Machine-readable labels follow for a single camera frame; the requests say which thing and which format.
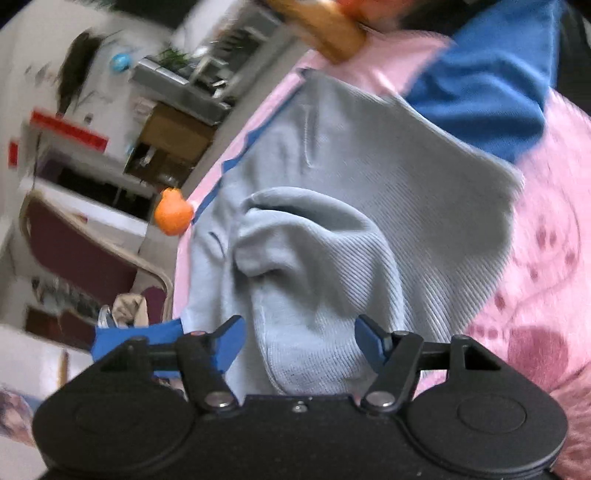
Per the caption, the brown wooden cabinet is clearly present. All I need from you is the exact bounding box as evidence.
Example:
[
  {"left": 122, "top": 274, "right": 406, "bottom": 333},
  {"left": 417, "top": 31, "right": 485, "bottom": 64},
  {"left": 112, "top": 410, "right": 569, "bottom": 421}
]
[{"left": 122, "top": 102, "right": 218, "bottom": 183}]

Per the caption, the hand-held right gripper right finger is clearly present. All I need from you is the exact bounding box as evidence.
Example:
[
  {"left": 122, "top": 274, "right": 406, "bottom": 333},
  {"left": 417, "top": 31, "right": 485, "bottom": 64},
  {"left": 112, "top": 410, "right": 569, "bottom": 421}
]
[{"left": 355, "top": 315, "right": 502, "bottom": 414}]

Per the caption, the bumpy orange citrus fruit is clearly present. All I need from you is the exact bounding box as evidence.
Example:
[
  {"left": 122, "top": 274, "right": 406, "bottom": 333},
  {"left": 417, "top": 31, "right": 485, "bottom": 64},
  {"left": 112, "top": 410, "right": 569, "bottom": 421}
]
[{"left": 154, "top": 187, "right": 195, "bottom": 237}]

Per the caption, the long metal shelf unit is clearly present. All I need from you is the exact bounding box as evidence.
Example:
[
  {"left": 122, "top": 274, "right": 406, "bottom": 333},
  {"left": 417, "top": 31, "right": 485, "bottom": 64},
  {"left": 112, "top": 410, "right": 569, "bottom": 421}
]
[{"left": 189, "top": 9, "right": 296, "bottom": 93}]

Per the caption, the orange juice bottle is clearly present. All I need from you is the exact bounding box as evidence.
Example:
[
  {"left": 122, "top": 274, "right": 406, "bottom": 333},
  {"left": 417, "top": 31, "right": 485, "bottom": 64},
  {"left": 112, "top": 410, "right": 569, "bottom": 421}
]
[{"left": 268, "top": 0, "right": 365, "bottom": 63}]

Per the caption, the red wall banner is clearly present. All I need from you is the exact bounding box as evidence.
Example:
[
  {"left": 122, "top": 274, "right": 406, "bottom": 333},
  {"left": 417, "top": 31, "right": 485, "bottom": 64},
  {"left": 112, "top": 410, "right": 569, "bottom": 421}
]
[{"left": 30, "top": 110, "right": 109, "bottom": 151}]

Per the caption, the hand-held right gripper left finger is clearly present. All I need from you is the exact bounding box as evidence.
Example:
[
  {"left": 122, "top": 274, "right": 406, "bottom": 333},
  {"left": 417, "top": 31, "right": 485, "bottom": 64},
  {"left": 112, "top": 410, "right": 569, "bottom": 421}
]
[{"left": 99, "top": 315, "right": 247, "bottom": 414}]

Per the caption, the pink printed blanket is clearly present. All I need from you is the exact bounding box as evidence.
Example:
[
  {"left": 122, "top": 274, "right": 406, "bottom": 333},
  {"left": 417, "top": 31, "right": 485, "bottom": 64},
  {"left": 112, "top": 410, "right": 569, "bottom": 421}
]
[{"left": 171, "top": 37, "right": 591, "bottom": 480}]

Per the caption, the dark blue garment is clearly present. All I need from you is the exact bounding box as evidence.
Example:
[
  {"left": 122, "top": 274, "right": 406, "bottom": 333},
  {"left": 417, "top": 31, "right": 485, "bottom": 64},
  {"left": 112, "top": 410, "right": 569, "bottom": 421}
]
[{"left": 194, "top": 0, "right": 564, "bottom": 222}]

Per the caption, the maroon chair with gold frame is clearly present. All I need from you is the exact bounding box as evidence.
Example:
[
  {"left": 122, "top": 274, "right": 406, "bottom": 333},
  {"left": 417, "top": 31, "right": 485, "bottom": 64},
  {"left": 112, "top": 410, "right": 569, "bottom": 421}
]
[{"left": 18, "top": 189, "right": 174, "bottom": 352}]

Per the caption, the beige cloth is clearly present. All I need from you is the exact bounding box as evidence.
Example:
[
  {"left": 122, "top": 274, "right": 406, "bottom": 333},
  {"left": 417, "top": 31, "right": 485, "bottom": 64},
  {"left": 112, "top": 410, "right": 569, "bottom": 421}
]
[{"left": 111, "top": 293, "right": 148, "bottom": 328}]

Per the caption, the green potted plant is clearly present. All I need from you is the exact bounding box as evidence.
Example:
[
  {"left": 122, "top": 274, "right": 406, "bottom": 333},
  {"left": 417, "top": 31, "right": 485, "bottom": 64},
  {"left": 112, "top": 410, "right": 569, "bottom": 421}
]
[{"left": 159, "top": 46, "right": 190, "bottom": 70}]

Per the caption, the tall grey metal cabinet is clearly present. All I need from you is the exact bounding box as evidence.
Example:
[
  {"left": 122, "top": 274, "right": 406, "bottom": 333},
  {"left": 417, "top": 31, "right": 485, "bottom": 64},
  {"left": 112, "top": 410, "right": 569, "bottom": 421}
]
[{"left": 131, "top": 55, "right": 232, "bottom": 125}]

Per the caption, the grey-blue knit sweater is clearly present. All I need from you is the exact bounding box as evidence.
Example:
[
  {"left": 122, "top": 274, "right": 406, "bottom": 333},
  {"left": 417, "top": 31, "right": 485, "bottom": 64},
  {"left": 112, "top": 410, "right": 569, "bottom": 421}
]
[{"left": 178, "top": 69, "right": 525, "bottom": 395}]

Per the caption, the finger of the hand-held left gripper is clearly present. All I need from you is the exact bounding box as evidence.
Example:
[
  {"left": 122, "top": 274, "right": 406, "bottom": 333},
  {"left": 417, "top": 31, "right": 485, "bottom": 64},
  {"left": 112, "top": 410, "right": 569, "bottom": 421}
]
[{"left": 90, "top": 318, "right": 185, "bottom": 365}]

